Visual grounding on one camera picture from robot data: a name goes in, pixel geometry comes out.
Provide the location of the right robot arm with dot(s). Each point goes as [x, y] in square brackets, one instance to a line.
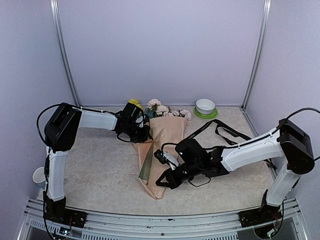
[286, 142]

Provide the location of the aluminium frame post right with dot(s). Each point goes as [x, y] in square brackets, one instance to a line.
[258, 54]

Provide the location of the white paper cup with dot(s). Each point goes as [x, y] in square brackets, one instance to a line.
[39, 178]

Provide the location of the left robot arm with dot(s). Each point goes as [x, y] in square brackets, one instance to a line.
[61, 130]

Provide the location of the blue fake flower stem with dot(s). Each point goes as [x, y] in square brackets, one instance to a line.
[150, 113]

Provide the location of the yellow fake flower stem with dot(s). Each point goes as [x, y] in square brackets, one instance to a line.
[135, 102]

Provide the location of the aluminium frame post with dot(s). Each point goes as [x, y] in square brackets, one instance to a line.
[258, 54]
[54, 6]

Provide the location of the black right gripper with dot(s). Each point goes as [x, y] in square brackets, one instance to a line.
[173, 182]

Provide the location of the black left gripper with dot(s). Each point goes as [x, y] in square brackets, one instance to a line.
[146, 135]

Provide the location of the white ceramic bowl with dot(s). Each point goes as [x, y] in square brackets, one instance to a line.
[205, 106]

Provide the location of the aluminium frame post left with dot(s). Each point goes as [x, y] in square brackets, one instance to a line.
[54, 6]

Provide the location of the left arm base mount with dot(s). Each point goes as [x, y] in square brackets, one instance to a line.
[69, 217]

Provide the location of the aluminium front rail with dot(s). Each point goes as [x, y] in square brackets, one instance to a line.
[112, 226]

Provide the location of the pink rose stem bunch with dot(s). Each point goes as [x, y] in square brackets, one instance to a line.
[183, 113]

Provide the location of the green plate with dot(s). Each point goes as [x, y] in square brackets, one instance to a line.
[212, 115]

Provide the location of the green pink wrapping paper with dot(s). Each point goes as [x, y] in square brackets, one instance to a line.
[166, 129]

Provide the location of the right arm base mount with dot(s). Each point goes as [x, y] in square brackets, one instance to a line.
[259, 215]

